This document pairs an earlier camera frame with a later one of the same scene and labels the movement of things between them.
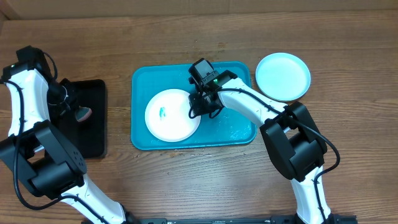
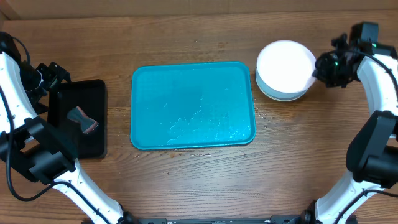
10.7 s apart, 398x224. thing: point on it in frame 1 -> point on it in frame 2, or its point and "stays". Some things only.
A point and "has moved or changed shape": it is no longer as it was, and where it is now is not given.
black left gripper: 60,110 -> 55,73
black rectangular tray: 89,135 stays
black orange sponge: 83,113 has moved or changed shape
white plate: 166,116 -> 285,66
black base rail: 329,219 stays
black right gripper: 198,102 -> 320,73
